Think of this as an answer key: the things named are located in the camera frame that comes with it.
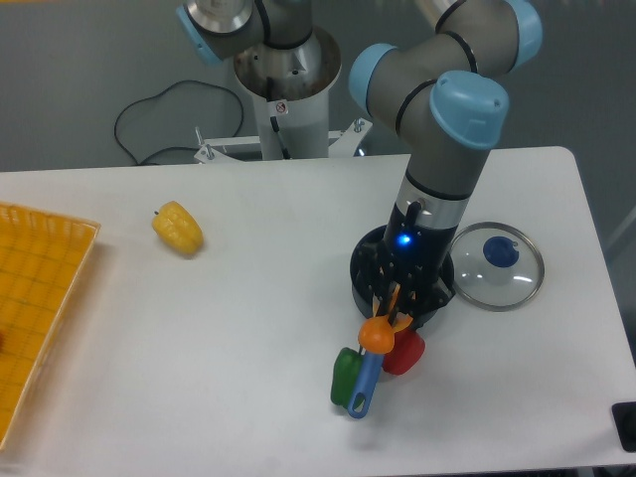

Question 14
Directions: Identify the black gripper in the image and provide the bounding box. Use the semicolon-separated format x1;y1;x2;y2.
368;205;457;328

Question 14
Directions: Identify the long orange toy bread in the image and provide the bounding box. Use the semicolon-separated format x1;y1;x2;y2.
358;315;395;355

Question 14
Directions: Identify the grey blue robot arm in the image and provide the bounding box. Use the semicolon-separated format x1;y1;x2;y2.
176;1;543;327

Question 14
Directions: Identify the red toy bell pepper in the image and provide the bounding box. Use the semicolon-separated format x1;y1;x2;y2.
383;329;425;376

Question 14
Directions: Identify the green toy bell pepper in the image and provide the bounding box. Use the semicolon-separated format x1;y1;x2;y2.
330;348;363;407

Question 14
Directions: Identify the glass lid blue knob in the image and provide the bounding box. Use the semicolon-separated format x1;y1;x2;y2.
450;222;546;312

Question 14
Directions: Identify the yellow toy bell pepper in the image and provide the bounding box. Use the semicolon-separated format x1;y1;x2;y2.
151;201;204;255

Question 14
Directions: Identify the black object table corner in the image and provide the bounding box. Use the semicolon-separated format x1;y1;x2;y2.
611;401;636;453

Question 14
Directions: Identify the yellow plastic basket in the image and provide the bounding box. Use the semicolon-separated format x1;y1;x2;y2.
1;202;100;448

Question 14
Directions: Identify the black pot blue handle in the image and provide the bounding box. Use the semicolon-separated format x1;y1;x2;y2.
345;223;456;420

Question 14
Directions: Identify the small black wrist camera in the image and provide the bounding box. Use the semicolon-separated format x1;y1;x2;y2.
350;240;379;275

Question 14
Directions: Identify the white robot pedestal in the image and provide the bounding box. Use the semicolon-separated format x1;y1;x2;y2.
194;27;373;163

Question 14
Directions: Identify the black cable on floor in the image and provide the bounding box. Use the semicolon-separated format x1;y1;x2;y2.
113;79;245;166

